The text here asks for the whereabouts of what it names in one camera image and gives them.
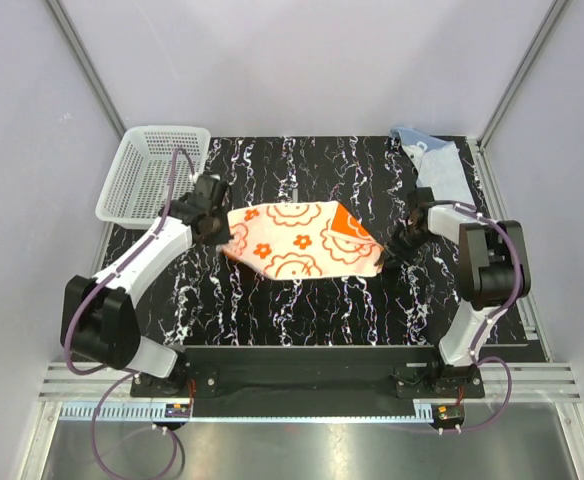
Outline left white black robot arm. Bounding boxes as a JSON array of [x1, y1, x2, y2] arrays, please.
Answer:
[[60, 184, 233, 396]]

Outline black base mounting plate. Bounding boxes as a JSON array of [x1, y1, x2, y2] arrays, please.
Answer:
[[130, 344, 484, 399]]

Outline light blue towel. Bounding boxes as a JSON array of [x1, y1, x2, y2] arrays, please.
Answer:
[[389, 126, 476, 207]]

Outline orange white patterned towel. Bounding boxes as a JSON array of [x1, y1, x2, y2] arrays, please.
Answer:
[[222, 201, 383, 281]]

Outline black marble pattern mat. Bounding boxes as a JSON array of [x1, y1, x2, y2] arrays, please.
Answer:
[[138, 136, 460, 346]]

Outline white plastic basket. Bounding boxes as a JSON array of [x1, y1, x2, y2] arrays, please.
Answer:
[[95, 125, 211, 230]]

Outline small electronics box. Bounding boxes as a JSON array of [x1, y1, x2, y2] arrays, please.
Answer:
[[165, 403, 192, 418], [434, 403, 465, 424]]

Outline aluminium frame rail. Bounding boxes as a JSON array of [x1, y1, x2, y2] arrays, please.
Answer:
[[38, 362, 581, 403]]

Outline left small electronics box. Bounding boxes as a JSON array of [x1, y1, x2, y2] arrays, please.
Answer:
[[165, 403, 192, 418]]

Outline slotted cable duct rail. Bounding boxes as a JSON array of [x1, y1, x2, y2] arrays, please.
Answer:
[[59, 403, 438, 422]]

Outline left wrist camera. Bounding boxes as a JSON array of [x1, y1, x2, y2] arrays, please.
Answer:
[[193, 173, 229, 203]]

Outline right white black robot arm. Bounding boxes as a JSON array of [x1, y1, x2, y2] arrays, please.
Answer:
[[376, 200, 531, 397]]

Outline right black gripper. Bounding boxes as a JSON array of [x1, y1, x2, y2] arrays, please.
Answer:
[[377, 221, 435, 269]]

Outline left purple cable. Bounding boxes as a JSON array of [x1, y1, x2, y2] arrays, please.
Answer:
[[63, 147, 198, 480]]

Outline right small electronics box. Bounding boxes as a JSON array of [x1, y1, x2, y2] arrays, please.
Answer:
[[434, 403, 465, 424]]

